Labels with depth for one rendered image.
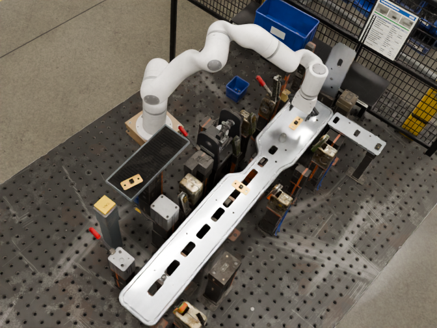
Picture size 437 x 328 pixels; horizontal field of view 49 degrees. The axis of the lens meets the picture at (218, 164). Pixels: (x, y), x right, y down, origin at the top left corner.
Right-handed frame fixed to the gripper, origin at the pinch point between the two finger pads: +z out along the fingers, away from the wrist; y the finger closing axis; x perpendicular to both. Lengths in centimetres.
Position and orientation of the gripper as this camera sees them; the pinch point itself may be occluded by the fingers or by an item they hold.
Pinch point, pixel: (299, 112)
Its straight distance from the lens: 235.3
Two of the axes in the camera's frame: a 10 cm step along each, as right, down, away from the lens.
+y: 7.9, 5.7, -2.2
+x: 6.0, -6.5, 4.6
